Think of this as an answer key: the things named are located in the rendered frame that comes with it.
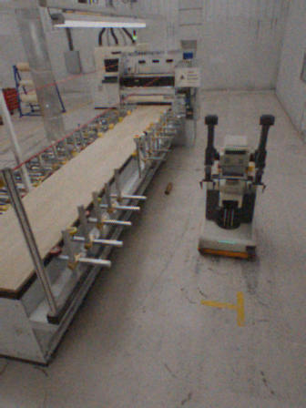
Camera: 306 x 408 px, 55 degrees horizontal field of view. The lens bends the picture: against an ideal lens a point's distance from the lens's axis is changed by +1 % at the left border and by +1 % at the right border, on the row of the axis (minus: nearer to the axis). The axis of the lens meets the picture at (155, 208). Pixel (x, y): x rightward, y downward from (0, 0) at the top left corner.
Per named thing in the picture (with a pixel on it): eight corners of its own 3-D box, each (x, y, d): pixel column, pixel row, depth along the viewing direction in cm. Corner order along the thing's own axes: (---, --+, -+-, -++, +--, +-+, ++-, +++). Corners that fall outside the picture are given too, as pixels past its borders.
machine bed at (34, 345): (170, 148, 649) (169, 107, 604) (49, 372, 227) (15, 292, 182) (141, 147, 664) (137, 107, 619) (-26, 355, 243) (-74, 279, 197)
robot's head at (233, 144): (224, 142, 279) (225, 133, 265) (247, 142, 274) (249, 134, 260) (223, 155, 275) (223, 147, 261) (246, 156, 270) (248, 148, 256)
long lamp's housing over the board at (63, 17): (146, 25, 424) (145, 19, 420) (66, 25, 226) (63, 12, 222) (137, 26, 427) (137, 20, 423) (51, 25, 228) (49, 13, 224)
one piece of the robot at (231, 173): (218, 183, 294) (219, 163, 283) (246, 185, 288) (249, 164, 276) (216, 190, 281) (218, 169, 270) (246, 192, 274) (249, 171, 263)
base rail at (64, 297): (181, 120, 612) (181, 115, 606) (59, 325, 190) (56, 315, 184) (178, 120, 613) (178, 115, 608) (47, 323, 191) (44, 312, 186)
